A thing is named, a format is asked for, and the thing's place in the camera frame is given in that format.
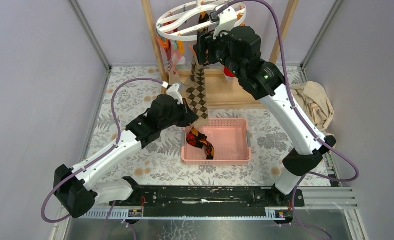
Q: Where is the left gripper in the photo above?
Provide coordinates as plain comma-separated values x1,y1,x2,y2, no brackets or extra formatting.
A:
158,98,198,131

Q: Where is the beige crumpled cloth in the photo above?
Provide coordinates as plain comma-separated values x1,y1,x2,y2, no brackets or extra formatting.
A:
291,81,335,136

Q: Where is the purple cable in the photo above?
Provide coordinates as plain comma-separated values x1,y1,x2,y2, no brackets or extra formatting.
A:
216,0,361,240
40,78,166,240

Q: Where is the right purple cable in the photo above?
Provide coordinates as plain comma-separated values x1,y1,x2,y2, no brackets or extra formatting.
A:
216,0,361,240

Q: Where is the beige brown argyle sock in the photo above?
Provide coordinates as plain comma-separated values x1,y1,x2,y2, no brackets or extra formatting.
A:
185,54,209,129

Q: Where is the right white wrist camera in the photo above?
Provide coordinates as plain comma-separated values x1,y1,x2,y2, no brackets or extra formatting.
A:
209,6,238,40

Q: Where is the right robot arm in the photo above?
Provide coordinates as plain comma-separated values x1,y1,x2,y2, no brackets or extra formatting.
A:
193,26,337,206

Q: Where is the pink plastic basket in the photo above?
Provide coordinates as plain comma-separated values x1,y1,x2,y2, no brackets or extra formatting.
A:
181,118,253,166

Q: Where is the white round clip hanger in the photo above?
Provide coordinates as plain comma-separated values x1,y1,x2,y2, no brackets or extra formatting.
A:
155,0,247,42

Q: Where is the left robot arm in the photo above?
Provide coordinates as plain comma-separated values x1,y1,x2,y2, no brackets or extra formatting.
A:
53,94,198,219

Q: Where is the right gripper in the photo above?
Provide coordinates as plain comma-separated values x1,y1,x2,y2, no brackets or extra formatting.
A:
192,24,244,79

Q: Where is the pink sock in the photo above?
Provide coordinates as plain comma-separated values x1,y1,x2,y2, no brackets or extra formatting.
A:
156,35,186,75

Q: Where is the wooden hanger stand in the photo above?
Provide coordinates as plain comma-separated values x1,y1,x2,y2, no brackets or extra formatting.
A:
141,0,299,110

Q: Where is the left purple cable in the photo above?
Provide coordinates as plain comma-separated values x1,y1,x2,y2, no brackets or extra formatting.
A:
40,78,166,240

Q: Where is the black red yellow argyle sock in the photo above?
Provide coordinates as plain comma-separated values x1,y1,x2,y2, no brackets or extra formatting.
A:
185,127,215,160

